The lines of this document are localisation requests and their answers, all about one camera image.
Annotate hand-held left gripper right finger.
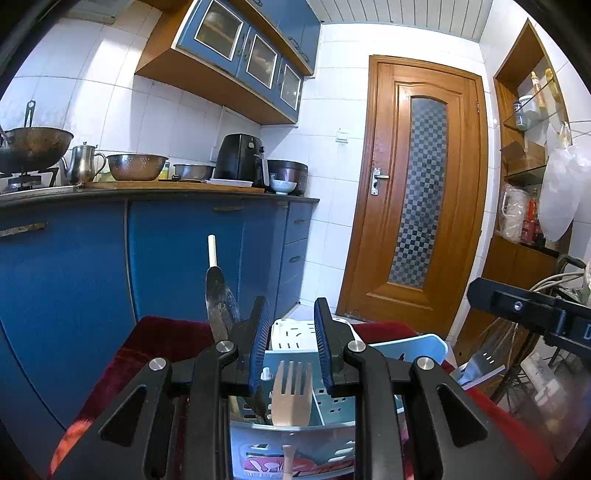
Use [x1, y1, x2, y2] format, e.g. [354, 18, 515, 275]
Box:
[314, 297, 539, 480]

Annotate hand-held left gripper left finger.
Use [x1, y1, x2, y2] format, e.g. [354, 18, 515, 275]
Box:
[51, 295, 271, 480]

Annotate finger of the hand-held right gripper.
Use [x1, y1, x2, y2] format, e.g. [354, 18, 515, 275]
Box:
[466, 277, 568, 343]

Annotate light blue utensil box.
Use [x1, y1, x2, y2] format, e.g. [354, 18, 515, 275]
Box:
[228, 318, 451, 480]

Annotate wooden fork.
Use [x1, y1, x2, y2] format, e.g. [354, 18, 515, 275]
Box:
[270, 360, 315, 428]

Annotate white slotted box insert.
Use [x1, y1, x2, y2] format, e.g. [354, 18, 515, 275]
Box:
[270, 318, 355, 352]

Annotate metal slotted spatula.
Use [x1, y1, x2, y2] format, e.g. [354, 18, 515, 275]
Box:
[455, 348, 507, 391]

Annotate red bottles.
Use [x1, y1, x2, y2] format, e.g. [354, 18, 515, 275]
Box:
[522, 188, 546, 245]

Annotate clear plastic jug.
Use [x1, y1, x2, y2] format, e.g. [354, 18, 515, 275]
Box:
[499, 185, 530, 243]

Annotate red printed blanket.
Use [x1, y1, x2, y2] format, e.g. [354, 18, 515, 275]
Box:
[46, 316, 559, 480]

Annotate white plastic bag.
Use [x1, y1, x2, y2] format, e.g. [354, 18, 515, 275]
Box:
[538, 122, 587, 243]

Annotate wooden door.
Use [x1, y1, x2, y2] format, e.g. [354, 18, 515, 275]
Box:
[337, 55, 490, 340]

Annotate cardboard box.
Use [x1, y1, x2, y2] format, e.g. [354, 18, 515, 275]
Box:
[501, 141, 546, 174]

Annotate dark rice cooker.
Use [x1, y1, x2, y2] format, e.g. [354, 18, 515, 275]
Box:
[265, 159, 309, 196]

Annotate metal bowl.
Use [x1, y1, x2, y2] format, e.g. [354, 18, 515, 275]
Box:
[172, 163, 216, 182]

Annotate black air fryer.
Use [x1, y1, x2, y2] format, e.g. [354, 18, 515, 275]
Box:
[213, 134, 270, 188]

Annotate white jar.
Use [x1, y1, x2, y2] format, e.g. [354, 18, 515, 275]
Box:
[513, 95, 541, 131]

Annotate wooden cutting board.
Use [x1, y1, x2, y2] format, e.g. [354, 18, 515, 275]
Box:
[85, 180, 267, 193]

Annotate blue base cabinets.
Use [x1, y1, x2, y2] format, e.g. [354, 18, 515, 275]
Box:
[0, 194, 320, 467]

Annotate metal colander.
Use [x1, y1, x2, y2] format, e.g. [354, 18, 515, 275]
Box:
[106, 154, 170, 182]

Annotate metal kettle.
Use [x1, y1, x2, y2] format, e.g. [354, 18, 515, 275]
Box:
[64, 142, 107, 186]

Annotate gas stove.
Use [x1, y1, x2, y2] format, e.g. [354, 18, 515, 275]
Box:
[0, 168, 61, 194]

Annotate blue upper cabinet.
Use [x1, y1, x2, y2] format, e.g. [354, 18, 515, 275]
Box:
[134, 0, 322, 126]

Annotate black wok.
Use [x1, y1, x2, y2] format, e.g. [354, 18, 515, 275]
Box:
[0, 100, 75, 175]

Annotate grey cable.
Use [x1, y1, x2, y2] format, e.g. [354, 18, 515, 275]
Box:
[526, 270, 585, 296]

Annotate wooden utensil handle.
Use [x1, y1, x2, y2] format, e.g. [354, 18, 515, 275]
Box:
[281, 444, 297, 480]

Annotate metal door handle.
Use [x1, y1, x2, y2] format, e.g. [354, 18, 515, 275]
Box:
[369, 167, 391, 196]

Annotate wooden wall shelf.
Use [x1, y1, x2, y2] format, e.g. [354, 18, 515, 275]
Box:
[492, 18, 574, 297]

